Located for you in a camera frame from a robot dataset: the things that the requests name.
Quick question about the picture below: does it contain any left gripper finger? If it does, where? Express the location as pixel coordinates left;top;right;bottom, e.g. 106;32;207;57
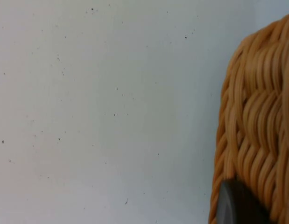
217;179;270;224

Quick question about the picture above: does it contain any pale wicker basket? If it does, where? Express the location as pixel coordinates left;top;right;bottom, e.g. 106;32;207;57
208;13;289;224

